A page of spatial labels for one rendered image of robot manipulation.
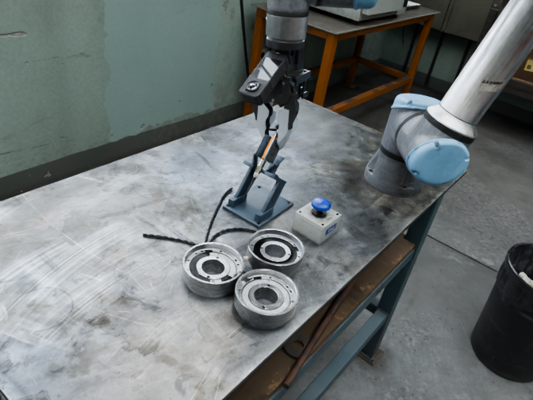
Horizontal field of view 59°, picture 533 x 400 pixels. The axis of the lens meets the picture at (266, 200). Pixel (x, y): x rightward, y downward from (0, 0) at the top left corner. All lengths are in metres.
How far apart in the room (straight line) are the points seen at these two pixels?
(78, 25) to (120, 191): 1.43
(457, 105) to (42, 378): 0.85
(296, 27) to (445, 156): 0.39
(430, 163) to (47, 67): 1.79
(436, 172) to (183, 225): 0.53
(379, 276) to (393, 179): 0.29
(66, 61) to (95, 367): 1.84
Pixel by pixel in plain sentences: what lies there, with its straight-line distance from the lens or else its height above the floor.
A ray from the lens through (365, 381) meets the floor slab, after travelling 1.81.
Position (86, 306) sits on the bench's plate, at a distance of 0.81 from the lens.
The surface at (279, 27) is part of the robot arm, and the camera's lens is 0.88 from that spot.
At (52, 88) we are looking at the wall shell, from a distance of 2.40.
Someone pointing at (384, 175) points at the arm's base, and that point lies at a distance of 1.19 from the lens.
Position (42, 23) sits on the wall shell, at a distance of 2.30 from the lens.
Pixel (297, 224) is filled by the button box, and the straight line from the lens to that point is 0.97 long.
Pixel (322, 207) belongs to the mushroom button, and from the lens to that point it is 0.94.
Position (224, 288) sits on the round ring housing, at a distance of 0.79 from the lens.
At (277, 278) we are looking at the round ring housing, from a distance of 0.82.
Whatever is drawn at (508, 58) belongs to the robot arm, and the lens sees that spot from 1.01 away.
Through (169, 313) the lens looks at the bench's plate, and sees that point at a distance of 0.79.
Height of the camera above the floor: 1.39
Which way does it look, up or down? 33 degrees down
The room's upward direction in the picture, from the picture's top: 10 degrees clockwise
